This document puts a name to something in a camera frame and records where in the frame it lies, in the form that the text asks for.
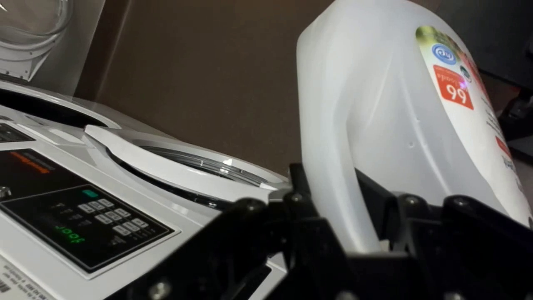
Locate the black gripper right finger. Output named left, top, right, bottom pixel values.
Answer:
left=354, top=167, right=533, bottom=300

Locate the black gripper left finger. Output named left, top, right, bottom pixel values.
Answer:
left=117, top=162, right=349, bottom=300

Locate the white detergent bottle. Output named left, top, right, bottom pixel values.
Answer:
left=295, top=0, right=533, bottom=257

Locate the white washing machine number seven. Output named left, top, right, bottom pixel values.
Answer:
left=0, top=105, right=294, bottom=300

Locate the white round washer door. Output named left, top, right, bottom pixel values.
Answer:
left=82, top=122, right=292, bottom=209

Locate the round glass washer door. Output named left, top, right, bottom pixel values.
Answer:
left=0, top=0, right=107, bottom=97

